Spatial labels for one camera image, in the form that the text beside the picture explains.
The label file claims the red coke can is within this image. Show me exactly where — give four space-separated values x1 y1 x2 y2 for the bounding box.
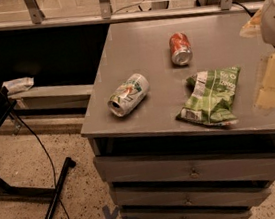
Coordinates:
169 32 193 66

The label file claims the white green soda can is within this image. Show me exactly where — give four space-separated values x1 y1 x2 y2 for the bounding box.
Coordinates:
107 73 150 118

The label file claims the green chip bag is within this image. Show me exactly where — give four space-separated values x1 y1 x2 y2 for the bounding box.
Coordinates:
176 66 240 127

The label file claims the grey drawer cabinet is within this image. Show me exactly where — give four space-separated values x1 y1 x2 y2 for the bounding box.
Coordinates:
82 12 275 219

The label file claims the bottom grey drawer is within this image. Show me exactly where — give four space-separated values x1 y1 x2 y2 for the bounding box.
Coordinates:
121 208 251 219

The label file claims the grey drawer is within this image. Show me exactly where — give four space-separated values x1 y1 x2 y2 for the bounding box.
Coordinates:
121 208 251 219
110 186 271 207
94 153 275 183

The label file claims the top grey drawer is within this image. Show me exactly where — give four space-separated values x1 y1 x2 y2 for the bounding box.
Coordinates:
94 153 275 183

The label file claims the middle grey drawer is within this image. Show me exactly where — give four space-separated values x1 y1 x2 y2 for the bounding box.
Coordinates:
110 186 271 207

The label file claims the crumpled white plastic wrapper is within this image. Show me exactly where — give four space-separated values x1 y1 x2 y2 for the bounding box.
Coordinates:
3 77 34 95

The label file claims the metal railing frame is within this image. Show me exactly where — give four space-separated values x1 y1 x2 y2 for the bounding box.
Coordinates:
0 0 263 31

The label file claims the black cable on floor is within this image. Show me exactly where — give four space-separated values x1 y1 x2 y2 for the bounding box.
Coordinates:
0 75 82 219

